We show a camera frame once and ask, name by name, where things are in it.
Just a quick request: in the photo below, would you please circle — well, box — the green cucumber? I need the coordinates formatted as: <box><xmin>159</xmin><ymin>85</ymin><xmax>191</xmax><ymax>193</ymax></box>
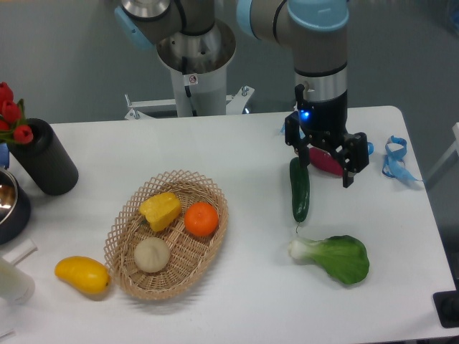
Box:
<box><xmin>289</xmin><ymin>157</ymin><xmax>311</xmax><ymax>223</ymax></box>

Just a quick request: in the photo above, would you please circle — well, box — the yellow mango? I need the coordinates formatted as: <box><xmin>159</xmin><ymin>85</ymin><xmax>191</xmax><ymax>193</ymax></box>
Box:
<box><xmin>55</xmin><ymin>256</ymin><xmax>110</xmax><ymax>295</ymax></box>

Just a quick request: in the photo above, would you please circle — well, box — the black device at edge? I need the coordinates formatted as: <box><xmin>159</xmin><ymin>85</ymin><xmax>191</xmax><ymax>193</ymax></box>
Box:
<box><xmin>432</xmin><ymin>290</ymin><xmax>458</xmax><ymax>328</ymax></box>

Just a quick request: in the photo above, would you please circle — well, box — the red sweet potato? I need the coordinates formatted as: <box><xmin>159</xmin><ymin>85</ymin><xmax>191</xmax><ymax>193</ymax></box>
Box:
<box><xmin>309</xmin><ymin>147</ymin><xmax>344</xmax><ymax>177</ymax></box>

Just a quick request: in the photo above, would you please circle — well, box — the white plastic bottle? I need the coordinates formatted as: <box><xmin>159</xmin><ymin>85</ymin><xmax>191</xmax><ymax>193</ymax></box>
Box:
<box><xmin>1</xmin><ymin>239</ymin><xmax>37</xmax><ymax>304</ymax></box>

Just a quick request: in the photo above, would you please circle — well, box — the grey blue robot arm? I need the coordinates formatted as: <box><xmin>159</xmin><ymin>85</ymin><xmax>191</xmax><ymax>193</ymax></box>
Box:
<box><xmin>115</xmin><ymin>1</ymin><xmax>369</xmax><ymax>187</ymax></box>

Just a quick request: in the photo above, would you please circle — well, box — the green bok choy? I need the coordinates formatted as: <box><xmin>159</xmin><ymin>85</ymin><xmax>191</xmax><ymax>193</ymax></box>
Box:
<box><xmin>288</xmin><ymin>235</ymin><xmax>370</xmax><ymax>285</ymax></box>

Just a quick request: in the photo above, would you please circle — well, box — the black ribbed vase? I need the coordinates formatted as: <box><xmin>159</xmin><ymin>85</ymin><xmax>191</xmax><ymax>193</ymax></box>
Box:
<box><xmin>7</xmin><ymin>118</ymin><xmax>79</xmax><ymax>196</ymax></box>

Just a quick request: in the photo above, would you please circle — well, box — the dark metal bowl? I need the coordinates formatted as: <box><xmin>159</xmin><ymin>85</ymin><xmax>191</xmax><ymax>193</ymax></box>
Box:
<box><xmin>1</xmin><ymin>168</ymin><xmax>32</xmax><ymax>244</ymax></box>

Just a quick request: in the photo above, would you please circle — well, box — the white steamed bun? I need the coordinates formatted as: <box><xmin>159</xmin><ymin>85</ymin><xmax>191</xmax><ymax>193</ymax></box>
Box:
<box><xmin>133</xmin><ymin>237</ymin><xmax>171</xmax><ymax>273</ymax></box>

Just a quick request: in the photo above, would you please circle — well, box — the woven wicker basket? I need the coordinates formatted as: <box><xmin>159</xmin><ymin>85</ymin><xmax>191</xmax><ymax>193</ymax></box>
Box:
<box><xmin>104</xmin><ymin>170</ymin><xmax>229</xmax><ymax>300</ymax></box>

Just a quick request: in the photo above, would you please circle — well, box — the blue ribbon strap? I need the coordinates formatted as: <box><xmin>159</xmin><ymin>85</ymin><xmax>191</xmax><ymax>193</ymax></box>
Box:
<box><xmin>381</xmin><ymin>135</ymin><xmax>424</xmax><ymax>183</ymax></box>

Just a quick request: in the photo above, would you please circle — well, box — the red tulip bouquet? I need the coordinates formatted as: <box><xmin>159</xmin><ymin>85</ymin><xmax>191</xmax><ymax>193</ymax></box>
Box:
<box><xmin>0</xmin><ymin>82</ymin><xmax>34</xmax><ymax>145</ymax></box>

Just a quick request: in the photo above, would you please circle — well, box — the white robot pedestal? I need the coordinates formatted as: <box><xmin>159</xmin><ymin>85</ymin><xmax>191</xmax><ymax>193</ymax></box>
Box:
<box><xmin>124</xmin><ymin>62</ymin><xmax>255</xmax><ymax>120</ymax></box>

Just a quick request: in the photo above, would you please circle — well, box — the yellow bell pepper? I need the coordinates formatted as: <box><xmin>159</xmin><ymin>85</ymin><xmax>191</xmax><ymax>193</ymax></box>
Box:
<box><xmin>138</xmin><ymin>192</ymin><xmax>181</xmax><ymax>232</ymax></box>

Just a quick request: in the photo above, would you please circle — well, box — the orange tangerine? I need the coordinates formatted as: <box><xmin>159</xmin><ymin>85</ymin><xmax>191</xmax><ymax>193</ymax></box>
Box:
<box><xmin>184</xmin><ymin>202</ymin><xmax>219</xmax><ymax>237</ymax></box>

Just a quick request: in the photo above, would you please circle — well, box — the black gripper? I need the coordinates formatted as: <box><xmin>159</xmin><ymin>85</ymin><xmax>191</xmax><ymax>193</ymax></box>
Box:
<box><xmin>284</xmin><ymin>84</ymin><xmax>369</xmax><ymax>188</ymax></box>

